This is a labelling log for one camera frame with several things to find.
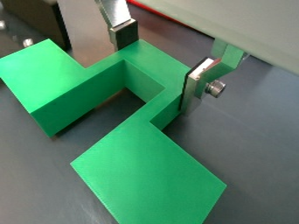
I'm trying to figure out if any green stepped block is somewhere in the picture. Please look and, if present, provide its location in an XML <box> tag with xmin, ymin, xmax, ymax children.
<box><xmin>0</xmin><ymin>40</ymin><xmax>226</xmax><ymax>224</ymax></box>

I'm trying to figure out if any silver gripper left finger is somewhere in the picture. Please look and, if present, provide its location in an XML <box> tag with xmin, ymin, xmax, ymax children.
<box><xmin>95</xmin><ymin>0</ymin><xmax>139</xmax><ymax>51</ymax></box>

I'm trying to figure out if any black bracket fixture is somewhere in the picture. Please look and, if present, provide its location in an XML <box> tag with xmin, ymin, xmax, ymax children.
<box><xmin>0</xmin><ymin>0</ymin><xmax>71</xmax><ymax>58</ymax></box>

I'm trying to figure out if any red base board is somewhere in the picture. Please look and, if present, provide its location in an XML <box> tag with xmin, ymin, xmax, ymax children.
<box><xmin>126</xmin><ymin>0</ymin><xmax>189</xmax><ymax>27</ymax></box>

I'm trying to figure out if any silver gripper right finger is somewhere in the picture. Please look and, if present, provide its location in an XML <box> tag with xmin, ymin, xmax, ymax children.
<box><xmin>179</xmin><ymin>38</ymin><xmax>246</xmax><ymax>114</ymax></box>

